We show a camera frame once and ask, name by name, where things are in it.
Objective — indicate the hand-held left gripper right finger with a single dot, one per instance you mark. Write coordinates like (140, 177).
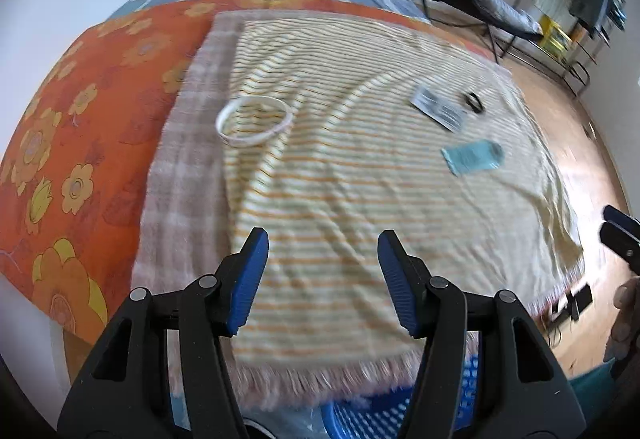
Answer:
(397, 284)

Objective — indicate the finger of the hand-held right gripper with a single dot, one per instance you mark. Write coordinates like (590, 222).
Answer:
(622, 244)
(622, 218)

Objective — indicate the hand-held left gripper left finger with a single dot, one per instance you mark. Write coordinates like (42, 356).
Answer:
(248, 281)

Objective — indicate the blue plastic basket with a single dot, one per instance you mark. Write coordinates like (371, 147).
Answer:
(370, 419)

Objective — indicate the teal wrapper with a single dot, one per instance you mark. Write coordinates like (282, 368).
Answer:
(472, 158)

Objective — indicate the grey striped wrapper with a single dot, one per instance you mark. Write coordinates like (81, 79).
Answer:
(440, 109)

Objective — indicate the person's right hand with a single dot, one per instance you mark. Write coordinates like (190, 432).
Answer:
(625, 319)

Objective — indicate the black phone holder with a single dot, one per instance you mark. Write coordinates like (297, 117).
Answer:
(580, 299)

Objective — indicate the yellow striped cloth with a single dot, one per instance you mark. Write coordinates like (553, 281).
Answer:
(350, 199)

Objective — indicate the striped yellow white towel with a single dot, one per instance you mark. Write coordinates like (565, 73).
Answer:
(180, 159)

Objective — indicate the person's teal trouser leg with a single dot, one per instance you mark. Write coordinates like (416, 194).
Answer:
(590, 384)

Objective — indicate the clear storage box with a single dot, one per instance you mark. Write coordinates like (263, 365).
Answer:
(300, 424)

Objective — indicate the black clothes rack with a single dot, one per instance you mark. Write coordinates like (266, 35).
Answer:
(580, 69)

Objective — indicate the yellow box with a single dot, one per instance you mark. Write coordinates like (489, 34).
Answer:
(555, 36)

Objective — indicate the teal garment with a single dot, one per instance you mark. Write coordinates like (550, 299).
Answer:
(617, 11)

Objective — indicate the striped garment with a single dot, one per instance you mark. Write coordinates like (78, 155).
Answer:
(500, 9)

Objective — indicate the orange floral blanket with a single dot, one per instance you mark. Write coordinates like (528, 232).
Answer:
(75, 84)

